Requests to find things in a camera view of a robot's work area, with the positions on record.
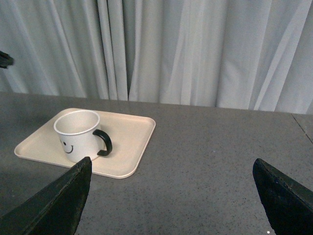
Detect white smiley mug black handle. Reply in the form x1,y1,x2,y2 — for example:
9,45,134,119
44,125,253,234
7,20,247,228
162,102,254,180
54,110,112,163

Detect beige rectangular tray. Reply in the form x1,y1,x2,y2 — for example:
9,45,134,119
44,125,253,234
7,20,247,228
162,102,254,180
14,108,156,179

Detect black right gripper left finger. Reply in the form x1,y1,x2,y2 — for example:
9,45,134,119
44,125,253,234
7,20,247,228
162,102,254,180
0,157,92,235

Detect white pleated curtain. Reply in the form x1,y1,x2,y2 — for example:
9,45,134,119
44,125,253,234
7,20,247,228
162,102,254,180
0,0,313,114

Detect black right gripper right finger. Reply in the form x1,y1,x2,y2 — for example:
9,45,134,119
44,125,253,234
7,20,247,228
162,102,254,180
252,158,313,235

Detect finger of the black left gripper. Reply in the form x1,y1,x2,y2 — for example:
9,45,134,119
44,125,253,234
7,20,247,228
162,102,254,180
0,51,14,68

